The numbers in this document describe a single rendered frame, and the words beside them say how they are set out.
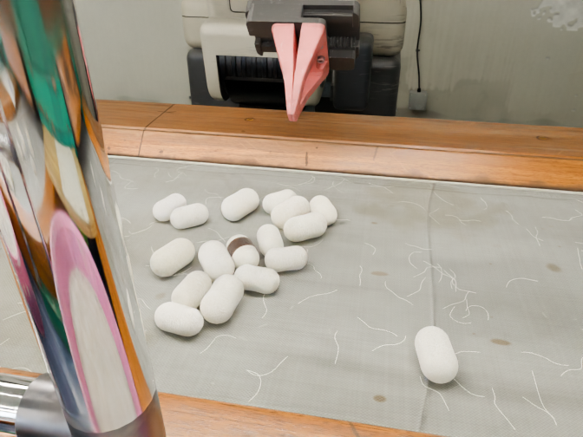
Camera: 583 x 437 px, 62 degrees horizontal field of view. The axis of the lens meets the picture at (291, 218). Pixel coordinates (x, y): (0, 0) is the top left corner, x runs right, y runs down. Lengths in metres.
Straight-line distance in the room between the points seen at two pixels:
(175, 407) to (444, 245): 0.24
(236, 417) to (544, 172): 0.39
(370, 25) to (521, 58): 1.35
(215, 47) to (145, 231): 0.60
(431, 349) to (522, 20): 2.21
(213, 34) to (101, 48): 1.86
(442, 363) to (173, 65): 2.44
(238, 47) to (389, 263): 0.66
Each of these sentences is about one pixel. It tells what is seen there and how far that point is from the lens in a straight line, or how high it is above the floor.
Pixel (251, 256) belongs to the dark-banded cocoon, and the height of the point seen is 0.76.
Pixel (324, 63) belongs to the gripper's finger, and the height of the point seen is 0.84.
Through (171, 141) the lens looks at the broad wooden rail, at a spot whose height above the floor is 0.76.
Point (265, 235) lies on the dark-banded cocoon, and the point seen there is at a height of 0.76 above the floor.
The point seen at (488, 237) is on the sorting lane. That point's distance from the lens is 0.42.
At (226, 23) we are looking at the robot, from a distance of 0.96.
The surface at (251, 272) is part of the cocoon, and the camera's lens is 0.33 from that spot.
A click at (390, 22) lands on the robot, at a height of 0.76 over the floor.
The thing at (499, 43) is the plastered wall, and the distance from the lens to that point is 2.43.
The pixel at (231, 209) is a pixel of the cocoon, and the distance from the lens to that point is 0.40.
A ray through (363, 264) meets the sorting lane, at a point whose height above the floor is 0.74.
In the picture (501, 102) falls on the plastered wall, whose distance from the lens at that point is 2.51.
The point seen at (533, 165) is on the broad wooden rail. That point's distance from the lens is 0.53.
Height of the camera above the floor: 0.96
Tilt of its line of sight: 31 degrees down
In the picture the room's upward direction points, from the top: straight up
